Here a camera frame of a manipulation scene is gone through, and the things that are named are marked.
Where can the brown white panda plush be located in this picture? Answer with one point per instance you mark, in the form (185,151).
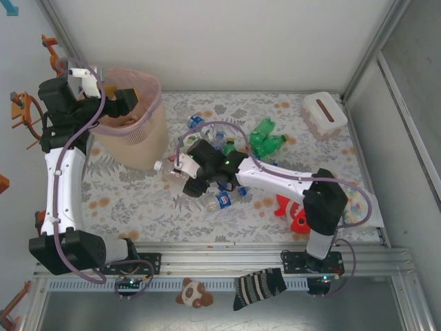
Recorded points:
(193,293)

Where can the colourful printed plastic packet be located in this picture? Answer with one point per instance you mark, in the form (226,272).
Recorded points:
(358,210)

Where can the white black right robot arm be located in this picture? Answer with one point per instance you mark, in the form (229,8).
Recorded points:
(275,176)

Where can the small orange wall sticker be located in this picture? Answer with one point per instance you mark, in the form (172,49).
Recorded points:
(41,216)
(15,303)

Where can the orange claw wall sticker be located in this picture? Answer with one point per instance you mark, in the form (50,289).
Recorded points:
(20,113)

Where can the orange conveyor machine wall sticker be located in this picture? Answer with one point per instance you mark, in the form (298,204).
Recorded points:
(2,182)

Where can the blue wall sticker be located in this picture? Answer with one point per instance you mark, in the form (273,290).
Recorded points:
(13,8)

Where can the red fish plush toy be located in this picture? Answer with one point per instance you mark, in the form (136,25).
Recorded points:
(293,213)

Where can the crushed blue-label bottle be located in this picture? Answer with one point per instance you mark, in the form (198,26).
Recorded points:
(223,188)

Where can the small green-lit circuit board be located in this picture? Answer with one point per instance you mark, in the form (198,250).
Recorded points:
(131,282)
(324,278)

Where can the blue-label bottle white cap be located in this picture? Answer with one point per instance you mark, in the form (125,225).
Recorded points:
(194,121)

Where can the clear bottle red label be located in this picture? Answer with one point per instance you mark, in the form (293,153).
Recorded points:
(171,159)

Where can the lime label clear bottle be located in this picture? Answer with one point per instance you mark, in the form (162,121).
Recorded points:
(186,141)

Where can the aluminium mounting rail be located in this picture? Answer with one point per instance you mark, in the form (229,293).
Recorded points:
(220,257)

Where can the clear bottle Pepsi label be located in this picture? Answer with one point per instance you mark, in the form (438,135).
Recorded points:
(224,200)

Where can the aluminium frame post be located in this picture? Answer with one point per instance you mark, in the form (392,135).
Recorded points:
(375,51)
(63,41)

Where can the clear unlabelled bottle white cap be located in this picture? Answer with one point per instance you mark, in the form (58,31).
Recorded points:
(159,165)

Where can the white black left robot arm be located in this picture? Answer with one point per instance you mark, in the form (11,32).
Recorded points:
(69,193)

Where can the pink plastic bin liner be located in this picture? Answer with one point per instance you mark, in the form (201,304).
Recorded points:
(144,82)

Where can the beige ribbed plastic bin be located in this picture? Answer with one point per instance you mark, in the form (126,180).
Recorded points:
(138,151)

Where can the green bottle yellow cap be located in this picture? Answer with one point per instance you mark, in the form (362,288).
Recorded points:
(272,146)
(263,129)
(229,148)

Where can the white pink tissue box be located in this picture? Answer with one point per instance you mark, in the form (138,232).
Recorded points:
(311,103)

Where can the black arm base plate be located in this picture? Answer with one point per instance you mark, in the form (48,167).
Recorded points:
(151,262)
(291,262)

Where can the floral tablecloth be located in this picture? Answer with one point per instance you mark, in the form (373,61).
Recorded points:
(120,207)

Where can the black beige striped sock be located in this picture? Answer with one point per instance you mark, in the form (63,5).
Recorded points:
(255,289)

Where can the pale blue bottle purple lettering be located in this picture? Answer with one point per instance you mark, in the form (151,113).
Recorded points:
(218,138)

